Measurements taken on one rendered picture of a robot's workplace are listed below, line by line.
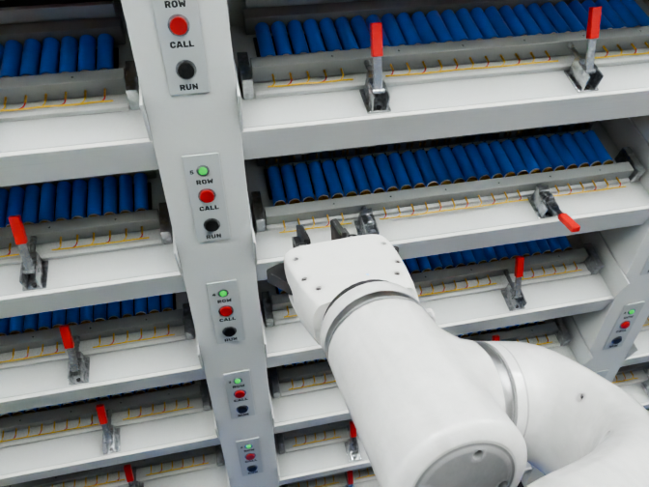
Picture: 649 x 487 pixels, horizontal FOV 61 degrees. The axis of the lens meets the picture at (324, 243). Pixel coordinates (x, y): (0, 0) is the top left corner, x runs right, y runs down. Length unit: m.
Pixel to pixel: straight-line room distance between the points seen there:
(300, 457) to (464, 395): 0.90
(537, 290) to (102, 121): 0.73
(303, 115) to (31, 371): 0.56
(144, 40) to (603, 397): 0.48
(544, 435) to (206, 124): 0.44
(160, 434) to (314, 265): 0.64
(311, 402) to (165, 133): 0.60
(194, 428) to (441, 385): 0.76
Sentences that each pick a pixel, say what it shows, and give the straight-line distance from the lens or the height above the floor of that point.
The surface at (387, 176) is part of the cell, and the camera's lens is 0.81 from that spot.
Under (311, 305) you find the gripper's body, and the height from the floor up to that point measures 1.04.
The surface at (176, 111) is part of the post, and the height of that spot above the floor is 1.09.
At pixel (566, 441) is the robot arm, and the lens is 0.37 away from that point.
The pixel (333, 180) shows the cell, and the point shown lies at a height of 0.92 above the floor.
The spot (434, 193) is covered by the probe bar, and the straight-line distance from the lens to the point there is 0.80.
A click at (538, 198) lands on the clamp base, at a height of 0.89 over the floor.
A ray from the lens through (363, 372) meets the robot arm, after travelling 0.35.
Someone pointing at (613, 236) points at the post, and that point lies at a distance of 1.05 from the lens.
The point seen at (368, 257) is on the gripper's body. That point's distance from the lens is 0.48.
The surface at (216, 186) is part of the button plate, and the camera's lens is 0.65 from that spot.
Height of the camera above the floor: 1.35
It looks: 40 degrees down
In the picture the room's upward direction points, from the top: straight up
